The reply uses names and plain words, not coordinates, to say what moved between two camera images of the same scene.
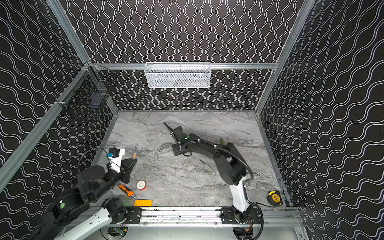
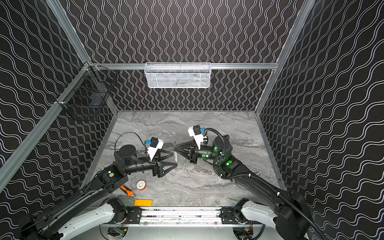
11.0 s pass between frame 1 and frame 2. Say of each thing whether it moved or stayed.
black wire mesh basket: stayed
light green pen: moved
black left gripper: moved
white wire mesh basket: stayed
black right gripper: moved
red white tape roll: stayed
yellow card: stayed
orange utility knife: stayed
